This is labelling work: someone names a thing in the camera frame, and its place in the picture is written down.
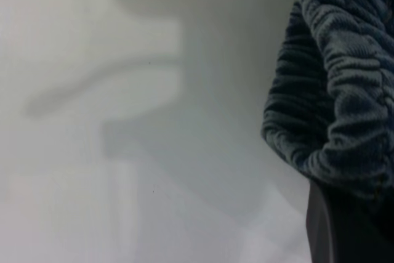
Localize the blue denim shorts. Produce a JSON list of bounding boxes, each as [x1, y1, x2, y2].
[[260, 0, 394, 211]]

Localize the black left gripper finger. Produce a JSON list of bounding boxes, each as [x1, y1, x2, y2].
[[306, 179, 394, 263]]

